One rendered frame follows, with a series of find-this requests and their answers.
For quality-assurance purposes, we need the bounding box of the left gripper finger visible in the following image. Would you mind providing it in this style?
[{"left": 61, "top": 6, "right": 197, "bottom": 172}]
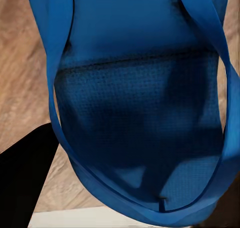
[{"left": 0, "top": 123, "right": 59, "bottom": 228}]

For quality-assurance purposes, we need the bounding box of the sandal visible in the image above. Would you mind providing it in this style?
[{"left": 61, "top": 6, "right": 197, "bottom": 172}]
[{"left": 29, "top": 0, "right": 240, "bottom": 228}]

